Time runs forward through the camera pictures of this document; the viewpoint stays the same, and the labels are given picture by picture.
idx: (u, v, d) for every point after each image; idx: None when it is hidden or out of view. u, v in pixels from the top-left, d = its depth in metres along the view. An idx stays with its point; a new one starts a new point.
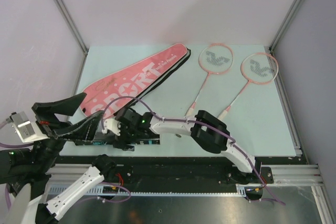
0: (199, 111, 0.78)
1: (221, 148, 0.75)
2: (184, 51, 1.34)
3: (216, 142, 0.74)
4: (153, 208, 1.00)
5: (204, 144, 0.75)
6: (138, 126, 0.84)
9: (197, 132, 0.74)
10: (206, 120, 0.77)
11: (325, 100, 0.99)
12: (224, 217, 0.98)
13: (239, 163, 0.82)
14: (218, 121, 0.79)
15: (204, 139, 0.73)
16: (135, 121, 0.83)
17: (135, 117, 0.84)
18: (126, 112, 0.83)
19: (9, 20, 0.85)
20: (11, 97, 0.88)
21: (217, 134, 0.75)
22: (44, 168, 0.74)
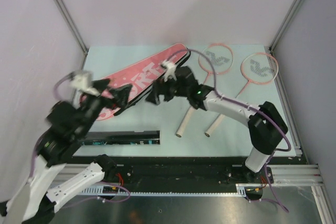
0: (266, 102, 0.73)
1: (270, 148, 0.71)
2: (184, 51, 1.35)
3: (270, 141, 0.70)
4: (153, 208, 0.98)
5: (255, 137, 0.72)
6: (190, 93, 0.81)
9: (255, 122, 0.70)
10: (269, 113, 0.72)
11: (325, 100, 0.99)
12: (224, 217, 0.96)
13: (259, 163, 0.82)
14: (282, 120, 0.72)
15: (259, 131, 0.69)
16: (191, 87, 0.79)
17: (194, 84, 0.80)
18: (190, 75, 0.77)
19: (9, 20, 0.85)
20: (12, 96, 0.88)
21: (275, 131, 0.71)
22: (85, 132, 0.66)
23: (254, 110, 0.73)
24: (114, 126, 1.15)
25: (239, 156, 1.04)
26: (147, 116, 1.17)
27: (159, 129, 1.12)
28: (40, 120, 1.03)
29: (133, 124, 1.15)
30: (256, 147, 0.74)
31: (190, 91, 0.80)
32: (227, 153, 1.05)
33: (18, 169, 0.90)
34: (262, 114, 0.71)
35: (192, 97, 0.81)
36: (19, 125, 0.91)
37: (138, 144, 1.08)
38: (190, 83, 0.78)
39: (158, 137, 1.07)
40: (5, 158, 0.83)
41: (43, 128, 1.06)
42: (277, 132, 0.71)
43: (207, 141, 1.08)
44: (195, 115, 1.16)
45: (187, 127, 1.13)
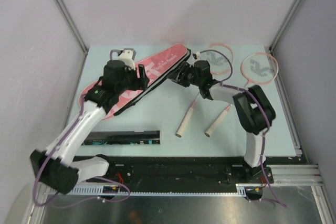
0: (255, 86, 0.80)
1: (253, 128, 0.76)
2: (184, 51, 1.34)
3: (253, 119, 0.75)
4: (153, 208, 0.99)
5: (241, 115, 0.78)
6: (202, 83, 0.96)
9: (239, 98, 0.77)
10: (255, 94, 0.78)
11: (325, 100, 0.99)
12: (224, 217, 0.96)
13: (251, 155, 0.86)
14: (269, 104, 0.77)
15: (242, 108, 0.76)
16: (204, 79, 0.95)
17: (209, 76, 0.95)
18: (206, 68, 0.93)
19: (9, 21, 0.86)
20: (12, 96, 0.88)
21: (260, 113, 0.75)
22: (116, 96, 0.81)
23: (243, 91, 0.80)
24: (114, 126, 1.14)
25: (239, 156, 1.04)
26: (147, 116, 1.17)
27: (159, 129, 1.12)
28: (40, 120, 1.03)
29: (133, 124, 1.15)
30: (244, 127, 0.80)
31: (202, 82, 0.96)
32: (227, 152, 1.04)
33: (17, 169, 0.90)
34: (248, 94, 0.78)
35: (202, 87, 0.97)
36: (19, 125, 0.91)
37: (138, 143, 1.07)
38: (203, 75, 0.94)
39: (158, 137, 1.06)
40: (6, 158, 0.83)
41: (43, 128, 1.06)
42: (262, 114, 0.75)
43: (206, 141, 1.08)
44: (195, 115, 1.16)
45: (187, 127, 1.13)
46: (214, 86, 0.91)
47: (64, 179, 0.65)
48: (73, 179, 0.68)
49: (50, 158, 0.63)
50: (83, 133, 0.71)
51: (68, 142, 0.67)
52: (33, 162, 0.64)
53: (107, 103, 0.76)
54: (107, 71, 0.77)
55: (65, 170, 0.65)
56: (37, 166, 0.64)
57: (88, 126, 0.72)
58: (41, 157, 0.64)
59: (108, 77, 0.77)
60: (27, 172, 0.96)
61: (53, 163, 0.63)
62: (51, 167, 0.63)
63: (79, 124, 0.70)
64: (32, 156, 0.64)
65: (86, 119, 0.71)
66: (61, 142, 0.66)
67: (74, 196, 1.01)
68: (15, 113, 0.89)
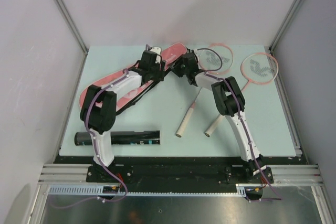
0: (231, 77, 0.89)
1: (226, 112, 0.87)
2: (184, 51, 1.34)
3: (227, 105, 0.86)
4: (153, 208, 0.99)
5: (218, 101, 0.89)
6: (189, 72, 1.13)
9: (216, 87, 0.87)
10: (230, 84, 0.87)
11: (325, 100, 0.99)
12: (224, 218, 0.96)
13: (242, 146, 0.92)
14: (240, 92, 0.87)
15: (217, 96, 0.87)
16: (190, 67, 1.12)
17: (194, 65, 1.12)
18: (192, 59, 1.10)
19: (9, 21, 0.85)
20: (12, 97, 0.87)
21: (232, 100, 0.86)
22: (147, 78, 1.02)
23: (221, 81, 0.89)
24: (114, 126, 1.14)
25: (238, 156, 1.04)
26: (147, 116, 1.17)
27: (159, 129, 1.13)
28: (40, 120, 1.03)
29: (132, 124, 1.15)
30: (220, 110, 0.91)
31: (190, 70, 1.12)
32: (228, 153, 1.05)
33: (17, 168, 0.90)
34: (223, 83, 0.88)
35: (189, 75, 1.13)
36: (19, 125, 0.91)
37: (138, 143, 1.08)
38: (190, 64, 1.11)
39: (158, 137, 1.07)
40: (5, 158, 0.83)
41: (43, 128, 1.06)
42: (234, 99, 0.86)
43: (206, 141, 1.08)
44: (196, 115, 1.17)
45: (187, 127, 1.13)
46: (198, 75, 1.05)
47: (110, 114, 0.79)
48: (112, 120, 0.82)
49: (104, 90, 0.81)
50: (125, 89, 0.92)
51: (118, 86, 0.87)
52: (90, 93, 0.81)
53: (143, 78, 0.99)
54: (144, 55, 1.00)
55: (112, 105, 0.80)
56: (93, 95, 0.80)
57: (129, 85, 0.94)
58: (97, 89, 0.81)
59: (145, 60, 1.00)
60: (27, 172, 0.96)
61: (107, 94, 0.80)
62: (105, 96, 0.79)
63: (125, 79, 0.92)
64: (90, 88, 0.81)
65: (131, 77, 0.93)
66: (114, 84, 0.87)
67: (74, 196, 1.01)
68: (16, 113, 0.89)
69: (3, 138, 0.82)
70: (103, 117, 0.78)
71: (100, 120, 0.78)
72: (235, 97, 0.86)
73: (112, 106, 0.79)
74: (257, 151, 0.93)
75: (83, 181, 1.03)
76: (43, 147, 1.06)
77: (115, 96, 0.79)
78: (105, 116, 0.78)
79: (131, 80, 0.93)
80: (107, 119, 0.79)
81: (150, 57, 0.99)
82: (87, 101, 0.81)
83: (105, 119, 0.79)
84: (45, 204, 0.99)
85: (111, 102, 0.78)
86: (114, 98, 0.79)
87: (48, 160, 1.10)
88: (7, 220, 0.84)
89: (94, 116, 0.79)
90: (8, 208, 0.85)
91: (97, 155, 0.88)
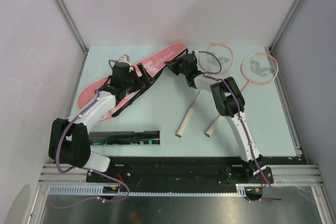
0: (229, 77, 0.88)
1: (226, 112, 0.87)
2: (182, 48, 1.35)
3: (226, 106, 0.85)
4: (153, 208, 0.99)
5: (217, 102, 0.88)
6: (188, 74, 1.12)
9: (214, 88, 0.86)
10: (229, 84, 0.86)
11: (325, 100, 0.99)
12: (224, 217, 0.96)
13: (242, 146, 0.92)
14: (239, 92, 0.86)
15: (216, 96, 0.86)
16: (189, 70, 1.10)
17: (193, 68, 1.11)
18: (192, 61, 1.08)
19: (9, 21, 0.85)
20: (12, 97, 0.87)
21: (232, 101, 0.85)
22: (122, 94, 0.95)
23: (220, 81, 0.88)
24: (114, 127, 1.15)
25: (238, 156, 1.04)
26: (147, 116, 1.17)
27: (159, 129, 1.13)
28: (40, 120, 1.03)
29: (132, 124, 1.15)
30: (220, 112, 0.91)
31: (189, 72, 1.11)
32: (228, 152, 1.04)
33: (17, 169, 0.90)
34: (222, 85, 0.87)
35: (188, 77, 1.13)
36: (20, 125, 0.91)
37: (138, 143, 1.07)
38: (190, 66, 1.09)
39: (158, 137, 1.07)
40: (5, 158, 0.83)
41: (43, 128, 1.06)
42: (233, 99, 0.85)
43: (206, 141, 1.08)
44: (196, 115, 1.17)
45: (187, 127, 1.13)
46: (198, 76, 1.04)
47: (82, 147, 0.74)
48: (85, 152, 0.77)
49: (72, 123, 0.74)
50: (97, 114, 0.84)
51: (88, 113, 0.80)
52: (55, 130, 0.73)
53: (117, 96, 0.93)
54: (115, 70, 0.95)
55: (84, 137, 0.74)
56: (59, 132, 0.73)
57: (103, 108, 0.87)
58: (63, 123, 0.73)
59: (117, 76, 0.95)
60: (27, 172, 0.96)
61: (76, 126, 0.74)
62: (74, 130, 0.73)
63: (96, 104, 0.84)
64: (54, 124, 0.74)
65: (102, 100, 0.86)
66: (83, 114, 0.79)
67: (74, 196, 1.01)
68: (16, 113, 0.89)
69: (3, 138, 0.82)
70: (75, 154, 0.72)
71: (73, 157, 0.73)
72: (235, 97, 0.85)
73: (84, 139, 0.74)
74: (257, 151, 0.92)
75: (83, 181, 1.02)
76: (44, 147, 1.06)
77: (84, 128, 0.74)
78: (79, 151, 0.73)
79: (102, 103, 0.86)
80: (80, 153, 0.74)
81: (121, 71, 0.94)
82: (54, 139, 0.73)
83: (78, 155, 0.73)
84: (45, 204, 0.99)
85: (82, 136, 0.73)
86: (85, 129, 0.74)
87: (48, 160, 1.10)
88: (7, 219, 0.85)
89: (65, 153, 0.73)
90: (8, 208, 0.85)
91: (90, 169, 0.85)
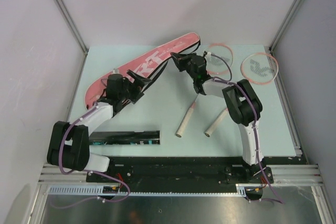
0: (243, 80, 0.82)
1: (241, 119, 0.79)
2: (193, 41, 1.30)
3: (241, 113, 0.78)
4: (153, 208, 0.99)
5: (231, 107, 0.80)
6: (196, 79, 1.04)
9: (228, 92, 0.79)
10: (244, 87, 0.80)
11: (325, 100, 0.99)
12: (224, 218, 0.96)
13: (248, 150, 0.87)
14: (255, 96, 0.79)
15: (230, 101, 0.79)
16: (198, 75, 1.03)
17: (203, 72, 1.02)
18: (202, 66, 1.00)
19: (9, 21, 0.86)
20: (12, 97, 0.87)
21: (248, 107, 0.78)
22: (118, 106, 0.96)
23: (233, 84, 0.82)
24: (114, 127, 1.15)
25: (238, 156, 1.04)
26: (147, 116, 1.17)
27: (159, 129, 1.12)
28: (40, 120, 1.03)
29: (132, 124, 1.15)
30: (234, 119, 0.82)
31: (197, 77, 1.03)
32: (228, 153, 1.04)
33: (17, 169, 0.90)
34: (237, 88, 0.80)
35: (196, 83, 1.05)
36: (19, 125, 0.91)
37: (138, 144, 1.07)
38: (199, 71, 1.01)
39: (158, 137, 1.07)
40: (5, 158, 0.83)
41: (43, 128, 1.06)
42: (249, 105, 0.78)
43: (207, 141, 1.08)
44: (196, 115, 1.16)
45: (187, 127, 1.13)
46: (206, 82, 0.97)
47: (83, 149, 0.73)
48: (86, 155, 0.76)
49: (73, 126, 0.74)
50: (97, 120, 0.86)
51: (89, 118, 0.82)
52: (56, 133, 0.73)
53: (115, 108, 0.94)
54: (111, 84, 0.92)
55: (85, 139, 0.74)
56: (60, 135, 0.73)
57: (102, 116, 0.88)
58: (65, 125, 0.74)
59: (112, 88, 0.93)
60: (27, 172, 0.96)
61: (77, 128, 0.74)
62: (75, 132, 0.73)
63: (96, 110, 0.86)
64: (55, 126, 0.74)
65: (102, 107, 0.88)
66: (84, 117, 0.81)
67: (74, 196, 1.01)
68: (16, 113, 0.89)
69: (3, 138, 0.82)
70: (75, 156, 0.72)
71: (73, 159, 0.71)
72: (251, 102, 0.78)
73: (84, 141, 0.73)
74: (261, 155, 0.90)
75: (83, 181, 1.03)
76: (44, 147, 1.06)
77: (86, 129, 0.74)
78: (79, 153, 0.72)
79: (103, 109, 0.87)
80: (81, 156, 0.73)
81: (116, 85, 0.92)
82: (54, 142, 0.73)
83: (78, 157, 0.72)
84: (45, 204, 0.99)
85: (83, 137, 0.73)
86: (86, 131, 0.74)
87: None
88: (7, 219, 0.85)
89: (66, 156, 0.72)
90: (8, 208, 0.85)
91: (90, 170, 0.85)
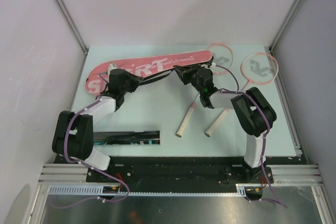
0: (252, 87, 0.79)
1: (253, 130, 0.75)
2: (203, 60, 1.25)
3: (253, 123, 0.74)
4: (153, 208, 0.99)
5: (242, 117, 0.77)
6: (203, 92, 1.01)
9: (238, 102, 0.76)
10: (253, 96, 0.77)
11: (325, 100, 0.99)
12: (224, 218, 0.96)
13: (252, 154, 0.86)
14: (267, 105, 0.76)
15: (241, 111, 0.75)
16: (205, 88, 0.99)
17: (210, 86, 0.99)
18: (208, 78, 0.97)
19: (9, 21, 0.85)
20: (12, 97, 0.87)
21: (259, 117, 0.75)
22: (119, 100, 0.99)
23: (241, 93, 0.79)
24: (114, 127, 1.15)
25: (239, 156, 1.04)
26: (147, 116, 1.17)
27: (159, 129, 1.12)
28: (40, 119, 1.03)
29: (132, 124, 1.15)
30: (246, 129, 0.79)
31: (203, 91, 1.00)
32: (228, 153, 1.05)
33: (17, 169, 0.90)
34: (246, 97, 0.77)
35: (203, 96, 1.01)
36: (19, 125, 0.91)
37: (138, 143, 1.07)
38: (206, 84, 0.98)
39: (158, 137, 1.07)
40: (5, 158, 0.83)
41: (43, 128, 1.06)
42: (261, 115, 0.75)
43: (207, 141, 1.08)
44: (196, 115, 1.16)
45: (187, 127, 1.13)
46: (213, 94, 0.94)
47: (87, 139, 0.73)
48: (90, 145, 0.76)
49: (79, 114, 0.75)
50: (101, 112, 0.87)
51: (94, 109, 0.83)
52: (61, 121, 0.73)
53: (117, 103, 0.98)
54: (113, 78, 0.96)
55: (90, 128, 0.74)
56: (65, 123, 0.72)
57: (105, 108, 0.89)
58: (70, 115, 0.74)
59: (113, 83, 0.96)
60: (27, 172, 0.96)
61: (83, 116, 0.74)
62: (80, 120, 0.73)
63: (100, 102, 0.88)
64: (61, 115, 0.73)
65: (106, 100, 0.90)
66: (88, 108, 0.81)
67: (74, 196, 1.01)
68: (16, 113, 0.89)
69: (3, 137, 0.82)
70: (80, 145, 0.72)
71: (77, 148, 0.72)
72: (262, 112, 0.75)
73: (89, 129, 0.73)
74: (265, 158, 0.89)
75: (83, 181, 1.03)
76: (44, 147, 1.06)
77: (91, 118, 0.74)
78: (83, 142, 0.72)
79: (106, 102, 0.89)
80: (85, 145, 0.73)
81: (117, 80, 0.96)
82: (59, 130, 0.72)
83: (83, 146, 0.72)
84: (45, 204, 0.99)
85: (88, 126, 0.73)
86: (91, 120, 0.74)
87: (48, 160, 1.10)
88: (7, 219, 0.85)
89: (71, 144, 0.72)
90: (8, 208, 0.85)
91: (91, 167, 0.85)
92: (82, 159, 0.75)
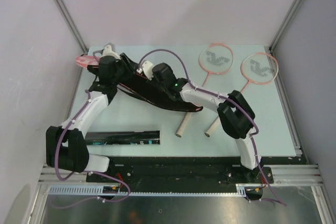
0: (233, 91, 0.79)
1: (239, 133, 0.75)
2: None
3: (239, 126, 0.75)
4: (153, 208, 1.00)
5: (226, 122, 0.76)
6: (168, 86, 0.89)
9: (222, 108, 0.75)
10: (237, 100, 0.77)
11: (325, 101, 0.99)
12: (224, 217, 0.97)
13: (246, 156, 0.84)
14: (248, 106, 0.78)
15: (228, 116, 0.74)
16: (168, 81, 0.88)
17: (171, 77, 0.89)
18: (165, 71, 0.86)
19: (8, 21, 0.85)
20: (12, 97, 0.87)
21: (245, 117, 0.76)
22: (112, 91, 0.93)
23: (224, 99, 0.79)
24: (114, 127, 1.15)
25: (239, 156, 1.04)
26: (147, 116, 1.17)
27: (159, 129, 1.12)
28: (40, 120, 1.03)
29: (132, 124, 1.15)
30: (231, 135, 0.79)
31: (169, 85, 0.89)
32: (228, 153, 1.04)
33: (17, 169, 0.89)
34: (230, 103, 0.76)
35: (169, 90, 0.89)
36: (19, 125, 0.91)
37: (138, 144, 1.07)
38: (166, 77, 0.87)
39: (158, 137, 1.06)
40: (5, 158, 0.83)
41: (43, 128, 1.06)
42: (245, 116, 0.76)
43: (207, 141, 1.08)
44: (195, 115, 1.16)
45: (187, 127, 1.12)
46: (185, 91, 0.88)
47: (80, 152, 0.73)
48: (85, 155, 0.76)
49: (67, 129, 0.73)
50: (91, 115, 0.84)
51: (82, 118, 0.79)
52: (50, 137, 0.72)
53: (109, 95, 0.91)
54: (102, 68, 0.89)
55: (81, 142, 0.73)
56: (54, 139, 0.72)
57: (95, 110, 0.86)
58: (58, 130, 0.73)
59: (104, 73, 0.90)
60: (27, 172, 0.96)
61: (72, 132, 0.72)
62: (69, 136, 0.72)
63: (88, 105, 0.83)
64: (48, 131, 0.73)
65: (93, 102, 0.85)
66: (76, 118, 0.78)
67: (75, 196, 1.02)
68: (16, 113, 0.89)
69: (2, 138, 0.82)
70: (74, 159, 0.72)
71: (72, 162, 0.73)
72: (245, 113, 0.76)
73: (80, 144, 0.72)
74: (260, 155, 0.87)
75: (83, 181, 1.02)
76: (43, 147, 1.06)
77: (80, 133, 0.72)
78: (77, 157, 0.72)
79: (94, 104, 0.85)
80: (79, 158, 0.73)
81: (106, 69, 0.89)
82: (50, 147, 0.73)
83: (77, 160, 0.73)
84: (45, 204, 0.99)
85: (78, 141, 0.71)
86: (81, 135, 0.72)
87: None
88: (8, 219, 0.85)
89: (65, 159, 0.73)
90: (8, 208, 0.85)
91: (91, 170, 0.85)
92: (80, 170, 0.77)
